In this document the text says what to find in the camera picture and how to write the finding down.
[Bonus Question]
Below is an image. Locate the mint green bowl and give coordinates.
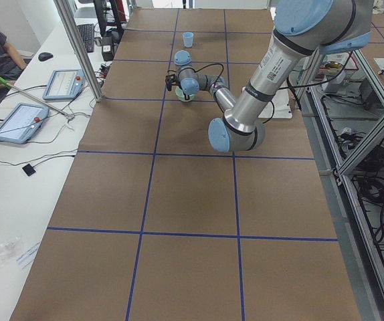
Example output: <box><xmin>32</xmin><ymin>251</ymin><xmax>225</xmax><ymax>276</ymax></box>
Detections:
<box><xmin>175</xmin><ymin>87</ymin><xmax>195</xmax><ymax>102</ymax></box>

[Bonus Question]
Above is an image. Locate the light blue plastic cup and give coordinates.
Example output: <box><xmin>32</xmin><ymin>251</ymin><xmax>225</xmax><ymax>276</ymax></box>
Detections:
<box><xmin>182</xmin><ymin>31</ymin><xmax>194</xmax><ymax>48</ymax></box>

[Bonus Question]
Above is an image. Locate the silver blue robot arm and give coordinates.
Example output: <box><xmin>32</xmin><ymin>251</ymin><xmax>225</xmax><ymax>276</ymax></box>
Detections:
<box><xmin>165</xmin><ymin>0</ymin><xmax>373</xmax><ymax>152</ymax></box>

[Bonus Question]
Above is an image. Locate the black keyboard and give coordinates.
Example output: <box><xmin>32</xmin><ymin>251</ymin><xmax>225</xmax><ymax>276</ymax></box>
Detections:
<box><xmin>76</xmin><ymin>23</ymin><xmax>94</xmax><ymax>53</ymax></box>

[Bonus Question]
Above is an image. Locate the far blue teach pendant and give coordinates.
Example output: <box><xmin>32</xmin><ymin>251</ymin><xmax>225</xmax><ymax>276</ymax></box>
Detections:
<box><xmin>42</xmin><ymin>69</ymin><xmax>85</xmax><ymax>101</ymax></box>

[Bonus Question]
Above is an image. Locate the blue teach pendant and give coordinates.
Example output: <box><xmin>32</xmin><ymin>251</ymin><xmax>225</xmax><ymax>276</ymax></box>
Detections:
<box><xmin>0</xmin><ymin>103</ymin><xmax>50</xmax><ymax>144</ymax></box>
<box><xmin>42</xmin><ymin>69</ymin><xmax>85</xmax><ymax>101</ymax></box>

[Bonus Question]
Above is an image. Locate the black computer mouse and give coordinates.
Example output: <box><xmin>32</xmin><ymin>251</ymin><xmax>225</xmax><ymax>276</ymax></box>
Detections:
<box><xmin>38</xmin><ymin>52</ymin><xmax>54</xmax><ymax>62</ymax></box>

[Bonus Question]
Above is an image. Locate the near blue teach pendant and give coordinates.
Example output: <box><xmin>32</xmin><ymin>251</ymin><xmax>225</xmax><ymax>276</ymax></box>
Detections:
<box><xmin>0</xmin><ymin>103</ymin><xmax>50</xmax><ymax>144</ymax></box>

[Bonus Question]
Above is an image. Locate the small black square pad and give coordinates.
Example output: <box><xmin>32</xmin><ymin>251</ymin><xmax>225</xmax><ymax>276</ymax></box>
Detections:
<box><xmin>22</xmin><ymin>164</ymin><xmax>36</xmax><ymax>177</ymax></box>

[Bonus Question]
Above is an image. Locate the clear plastic bag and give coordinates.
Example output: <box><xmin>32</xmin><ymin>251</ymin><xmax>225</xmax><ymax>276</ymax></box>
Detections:
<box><xmin>0</xmin><ymin>236</ymin><xmax>23</xmax><ymax>268</ymax></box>

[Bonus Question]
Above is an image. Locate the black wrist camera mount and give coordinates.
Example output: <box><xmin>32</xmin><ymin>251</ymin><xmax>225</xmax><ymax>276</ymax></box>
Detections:
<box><xmin>165</xmin><ymin>74</ymin><xmax>179</xmax><ymax>92</ymax></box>

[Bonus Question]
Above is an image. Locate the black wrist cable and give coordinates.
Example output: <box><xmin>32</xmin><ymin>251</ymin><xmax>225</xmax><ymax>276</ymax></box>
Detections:
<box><xmin>167</xmin><ymin>63</ymin><xmax>275</xmax><ymax>124</ymax></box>

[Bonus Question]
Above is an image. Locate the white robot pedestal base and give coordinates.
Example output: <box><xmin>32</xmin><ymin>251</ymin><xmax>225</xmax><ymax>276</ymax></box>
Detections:
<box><xmin>259</xmin><ymin>89</ymin><xmax>292</xmax><ymax>119</ymax></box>

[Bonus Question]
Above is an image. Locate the aluminium frame post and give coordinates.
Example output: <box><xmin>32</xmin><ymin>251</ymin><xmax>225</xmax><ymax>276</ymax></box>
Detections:
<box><xmin>54</xmin><ymin>0</ymin><xmax>103</xmax><ymax>102</ymax></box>

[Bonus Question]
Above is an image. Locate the metal rod green handle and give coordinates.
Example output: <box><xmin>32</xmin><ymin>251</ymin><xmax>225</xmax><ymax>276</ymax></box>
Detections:
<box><xmin>0</xmin><ymin>77</ymin><xmax>75</xmax><ymax>120</ymax></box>

